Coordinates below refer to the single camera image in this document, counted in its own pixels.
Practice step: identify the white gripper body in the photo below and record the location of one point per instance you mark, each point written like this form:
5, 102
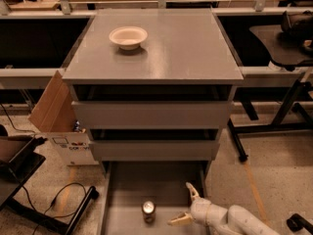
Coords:
199, 210

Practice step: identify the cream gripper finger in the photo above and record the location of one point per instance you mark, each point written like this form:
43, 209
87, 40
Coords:
194, 194
183, 218

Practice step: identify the orange soda can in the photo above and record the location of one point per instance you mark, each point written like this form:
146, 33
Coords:
149, 211

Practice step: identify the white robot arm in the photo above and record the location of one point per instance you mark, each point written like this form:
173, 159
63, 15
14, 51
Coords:
235, 220

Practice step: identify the grey open bottom drawer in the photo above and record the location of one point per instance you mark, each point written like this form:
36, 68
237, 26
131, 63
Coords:
130, 184

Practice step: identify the grey middle drawer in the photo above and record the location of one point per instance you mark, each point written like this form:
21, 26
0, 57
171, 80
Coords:
154, 144

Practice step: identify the grey drawer cabinet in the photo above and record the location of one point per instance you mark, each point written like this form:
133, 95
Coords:
182, 45

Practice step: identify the grey top drawer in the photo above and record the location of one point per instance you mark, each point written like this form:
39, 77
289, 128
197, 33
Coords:
152, 106

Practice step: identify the black caster bottom right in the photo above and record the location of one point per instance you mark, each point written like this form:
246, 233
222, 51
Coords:
296, 222

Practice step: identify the cardboard box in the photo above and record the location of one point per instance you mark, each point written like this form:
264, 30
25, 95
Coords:
54, 116

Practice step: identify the black side table top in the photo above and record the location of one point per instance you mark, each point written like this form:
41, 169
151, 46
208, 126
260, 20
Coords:
284, 50

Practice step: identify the white paper bowl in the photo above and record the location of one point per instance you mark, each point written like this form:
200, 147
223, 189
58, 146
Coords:
128, 37

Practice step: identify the black table frame right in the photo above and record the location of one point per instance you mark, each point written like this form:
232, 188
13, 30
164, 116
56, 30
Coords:
277, 125

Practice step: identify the metal railing frame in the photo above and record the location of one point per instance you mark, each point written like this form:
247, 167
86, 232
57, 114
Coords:
61, 9

